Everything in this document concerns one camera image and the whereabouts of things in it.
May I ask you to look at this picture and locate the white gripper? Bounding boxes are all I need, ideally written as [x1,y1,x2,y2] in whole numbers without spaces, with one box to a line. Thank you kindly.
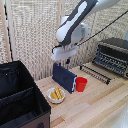
[50,44,79,67]

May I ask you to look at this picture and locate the smooth yellow food piece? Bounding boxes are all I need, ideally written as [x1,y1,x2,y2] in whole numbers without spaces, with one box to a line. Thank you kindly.
[50,91,59,101]

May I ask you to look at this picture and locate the ridged yellow food piece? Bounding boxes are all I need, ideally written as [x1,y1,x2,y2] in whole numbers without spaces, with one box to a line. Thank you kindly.
[54,87,65,100]

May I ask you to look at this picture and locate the black fabric storage bin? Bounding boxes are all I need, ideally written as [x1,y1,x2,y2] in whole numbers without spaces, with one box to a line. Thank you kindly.
[0,60,52,128]

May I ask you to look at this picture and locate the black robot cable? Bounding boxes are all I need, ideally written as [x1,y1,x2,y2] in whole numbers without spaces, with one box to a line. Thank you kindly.
[77,9,128,47]

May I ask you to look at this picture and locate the red plastic cup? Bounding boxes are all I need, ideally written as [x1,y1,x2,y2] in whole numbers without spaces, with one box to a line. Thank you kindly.
[75,76,89,93]

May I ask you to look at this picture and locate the white bowl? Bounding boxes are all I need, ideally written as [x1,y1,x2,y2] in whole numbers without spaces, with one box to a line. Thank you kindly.
[46,87,67,105]

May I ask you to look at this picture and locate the black toaster oven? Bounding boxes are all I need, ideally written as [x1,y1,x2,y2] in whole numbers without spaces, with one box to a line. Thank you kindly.
[92,37,128,80]

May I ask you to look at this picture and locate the black wire rack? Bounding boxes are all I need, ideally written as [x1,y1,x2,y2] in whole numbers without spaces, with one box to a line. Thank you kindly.
[79,64,112,86]

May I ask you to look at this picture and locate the beige woven folding screen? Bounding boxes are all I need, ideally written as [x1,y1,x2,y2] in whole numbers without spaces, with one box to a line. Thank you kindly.
[0,0,128,82]

